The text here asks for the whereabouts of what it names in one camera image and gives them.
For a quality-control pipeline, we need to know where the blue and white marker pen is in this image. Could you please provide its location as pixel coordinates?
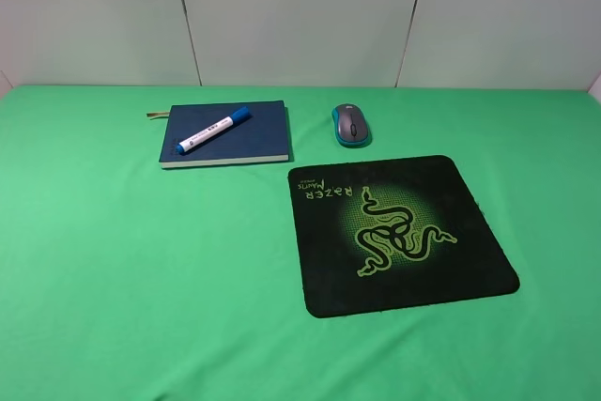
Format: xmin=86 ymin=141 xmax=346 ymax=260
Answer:
xmin=176 ymin=106 xmax=251 ymax=155

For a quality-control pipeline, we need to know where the grey and teal computer mouse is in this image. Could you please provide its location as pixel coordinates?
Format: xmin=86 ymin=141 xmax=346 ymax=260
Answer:
xmin=331 ymin=103 xmax=371 ymax=147

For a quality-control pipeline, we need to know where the black green Razer mouse pad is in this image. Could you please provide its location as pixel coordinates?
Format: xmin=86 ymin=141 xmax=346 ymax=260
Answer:
xmin=287 ymin=155 xmax=520 ymax=318

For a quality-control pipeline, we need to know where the dark blue notebook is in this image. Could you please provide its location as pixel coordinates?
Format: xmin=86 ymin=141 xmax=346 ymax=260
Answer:
xmin=159 ymin=100 xmax=291 ymax=169

